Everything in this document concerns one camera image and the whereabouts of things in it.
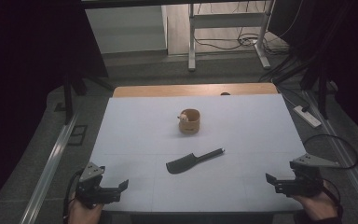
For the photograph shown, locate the tangled black floor cables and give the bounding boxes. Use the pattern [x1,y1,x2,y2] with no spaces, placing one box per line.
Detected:
[194,29,290,57]

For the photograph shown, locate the black cable bundle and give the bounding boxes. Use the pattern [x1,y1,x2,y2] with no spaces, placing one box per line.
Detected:
[257,52,311,85]

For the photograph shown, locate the black looped floor cable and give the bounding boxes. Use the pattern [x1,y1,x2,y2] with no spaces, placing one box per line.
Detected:
[302,133,358,171]

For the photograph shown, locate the grey wall panel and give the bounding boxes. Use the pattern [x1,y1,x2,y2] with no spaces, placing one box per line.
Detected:
[85,5,169,55]

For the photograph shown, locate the wooden cup with animal figure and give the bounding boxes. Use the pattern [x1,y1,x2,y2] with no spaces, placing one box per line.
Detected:
[177,107,201,135]

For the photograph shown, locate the left hand-held gripper cable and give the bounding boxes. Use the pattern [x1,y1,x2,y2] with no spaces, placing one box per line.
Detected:
[62,169,85,224]

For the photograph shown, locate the aluminium floor rail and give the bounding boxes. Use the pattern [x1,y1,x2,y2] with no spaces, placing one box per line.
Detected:
[302,90,358,220]
[20,113,78,224]

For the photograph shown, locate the person's right hand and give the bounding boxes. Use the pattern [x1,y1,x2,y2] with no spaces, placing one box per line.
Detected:
[292,181,339,222]

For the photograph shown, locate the white metal stand frame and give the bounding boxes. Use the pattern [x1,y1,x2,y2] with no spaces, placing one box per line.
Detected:
[187,0,276,73]

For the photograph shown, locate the white table cover sheet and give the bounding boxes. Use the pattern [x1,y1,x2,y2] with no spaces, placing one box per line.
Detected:
[83,93,308,214]

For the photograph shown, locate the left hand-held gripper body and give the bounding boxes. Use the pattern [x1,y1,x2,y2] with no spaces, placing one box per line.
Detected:
[75,161,106,209]

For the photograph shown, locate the black stand with legs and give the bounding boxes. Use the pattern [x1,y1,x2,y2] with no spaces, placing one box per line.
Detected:
[301,59,337,120]

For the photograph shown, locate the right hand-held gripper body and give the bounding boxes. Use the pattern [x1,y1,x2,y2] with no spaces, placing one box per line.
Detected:
[287,153,340,199]

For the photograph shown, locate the hand-held gripper cable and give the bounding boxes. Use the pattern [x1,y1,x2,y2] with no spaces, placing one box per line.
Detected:
[62,169,85,224]
[321,178,343,213]

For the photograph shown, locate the black tripod stand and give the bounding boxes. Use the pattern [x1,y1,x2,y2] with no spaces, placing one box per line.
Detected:
[62,71,116,125]

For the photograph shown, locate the person's left hand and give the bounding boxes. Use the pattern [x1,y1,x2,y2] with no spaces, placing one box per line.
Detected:
[68,192,105,224]

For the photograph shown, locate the black floor bracket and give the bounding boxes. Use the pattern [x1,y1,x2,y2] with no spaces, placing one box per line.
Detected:
[67,124,89,147]

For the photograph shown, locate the black power strip cable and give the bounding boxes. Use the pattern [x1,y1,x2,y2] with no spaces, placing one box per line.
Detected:
[271,78,311,113]

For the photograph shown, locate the white power strip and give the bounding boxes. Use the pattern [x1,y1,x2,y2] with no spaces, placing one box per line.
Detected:
[293,105,323,129]

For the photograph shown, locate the right hand-held gripper cable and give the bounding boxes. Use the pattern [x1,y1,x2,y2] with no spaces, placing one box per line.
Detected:
[321,178,343,213]

